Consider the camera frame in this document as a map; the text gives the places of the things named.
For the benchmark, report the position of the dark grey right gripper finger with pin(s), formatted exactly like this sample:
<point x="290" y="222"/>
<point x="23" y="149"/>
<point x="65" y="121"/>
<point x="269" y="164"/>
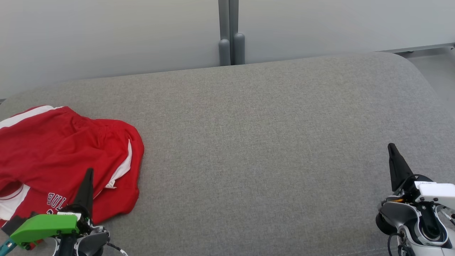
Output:
<point x="398" y="167"/>

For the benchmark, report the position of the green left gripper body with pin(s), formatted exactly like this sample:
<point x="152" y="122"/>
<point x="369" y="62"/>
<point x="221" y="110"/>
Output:
<point x="46" y="225"/>

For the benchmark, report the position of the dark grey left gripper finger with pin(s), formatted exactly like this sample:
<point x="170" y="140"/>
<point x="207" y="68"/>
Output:
<point x="86" y="193"/>

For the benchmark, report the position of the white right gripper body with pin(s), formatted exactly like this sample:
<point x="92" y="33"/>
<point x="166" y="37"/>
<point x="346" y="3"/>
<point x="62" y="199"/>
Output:
<point x="437" y="195"/>

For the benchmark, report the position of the red Bulls jersey white sleeves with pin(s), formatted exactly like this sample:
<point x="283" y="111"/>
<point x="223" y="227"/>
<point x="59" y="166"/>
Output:
<point x="39" y="204"/>

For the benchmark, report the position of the red Bulls shorts white trim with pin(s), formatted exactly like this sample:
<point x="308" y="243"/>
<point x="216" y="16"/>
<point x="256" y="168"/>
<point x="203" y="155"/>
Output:
<point x="64" y="149"/>

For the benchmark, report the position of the grey metal frame rail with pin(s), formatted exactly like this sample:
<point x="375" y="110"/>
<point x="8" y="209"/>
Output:
<point x="426" y="48"/>

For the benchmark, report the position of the grey partition post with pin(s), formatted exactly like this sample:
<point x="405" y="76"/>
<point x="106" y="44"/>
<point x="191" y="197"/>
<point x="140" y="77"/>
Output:
<point x="224" y="53"/>
<point x="239" y="49"/>

